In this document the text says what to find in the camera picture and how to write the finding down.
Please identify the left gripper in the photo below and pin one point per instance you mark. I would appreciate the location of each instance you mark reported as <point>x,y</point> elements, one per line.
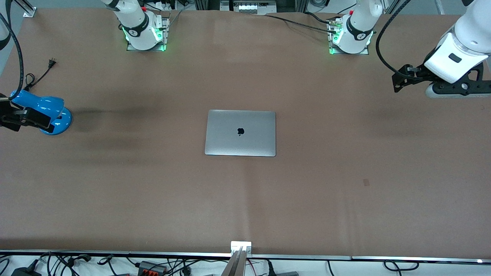
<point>419,73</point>

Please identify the grey laptop with black keyboard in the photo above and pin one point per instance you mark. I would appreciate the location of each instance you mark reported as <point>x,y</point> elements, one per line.
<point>230,142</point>

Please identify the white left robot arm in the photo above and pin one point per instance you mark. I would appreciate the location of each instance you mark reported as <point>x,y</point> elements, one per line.
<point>358,23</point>

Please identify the blue desk lamp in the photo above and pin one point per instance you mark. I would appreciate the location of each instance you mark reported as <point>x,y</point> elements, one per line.
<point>55,104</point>

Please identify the black power adapter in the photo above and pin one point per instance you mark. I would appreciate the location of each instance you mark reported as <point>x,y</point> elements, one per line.
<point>25,272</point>

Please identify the grey power strip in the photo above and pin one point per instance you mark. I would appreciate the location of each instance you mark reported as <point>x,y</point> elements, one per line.
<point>247,7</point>

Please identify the black orange connector box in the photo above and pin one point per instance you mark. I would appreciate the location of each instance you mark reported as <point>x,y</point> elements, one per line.
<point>151,267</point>

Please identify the small grey box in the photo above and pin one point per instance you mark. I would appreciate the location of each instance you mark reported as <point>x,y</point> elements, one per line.
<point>285,273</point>

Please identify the aluminium bar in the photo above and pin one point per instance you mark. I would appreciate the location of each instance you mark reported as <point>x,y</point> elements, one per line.
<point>236,266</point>

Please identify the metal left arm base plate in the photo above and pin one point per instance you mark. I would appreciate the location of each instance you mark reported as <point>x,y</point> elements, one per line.
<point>330,48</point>

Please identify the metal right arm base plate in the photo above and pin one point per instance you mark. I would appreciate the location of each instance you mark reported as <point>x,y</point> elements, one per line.
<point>165,38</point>

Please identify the small metal bracket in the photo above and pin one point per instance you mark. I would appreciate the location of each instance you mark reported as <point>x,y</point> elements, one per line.
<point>241,244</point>

